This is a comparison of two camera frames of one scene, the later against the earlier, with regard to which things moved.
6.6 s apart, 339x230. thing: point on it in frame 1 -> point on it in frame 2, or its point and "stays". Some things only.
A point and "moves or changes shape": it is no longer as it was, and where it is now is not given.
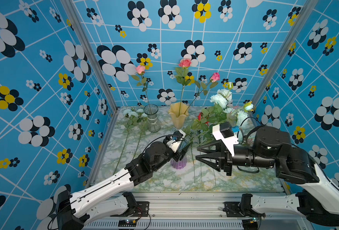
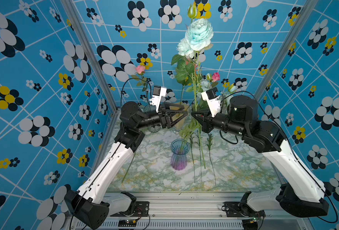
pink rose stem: x=140 y=69 stays
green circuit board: x=127 y=223 stays
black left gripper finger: x=184 y=150 -> x=170 y=123
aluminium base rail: x=192 y=211 stays
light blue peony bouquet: x=220 y=109 moves or changes shape
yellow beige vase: x=179 y=110 stays
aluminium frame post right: x=304 y=14 stays
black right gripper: x=224 y=159 -> x=208 y=121
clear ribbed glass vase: x=151 y=110 stays
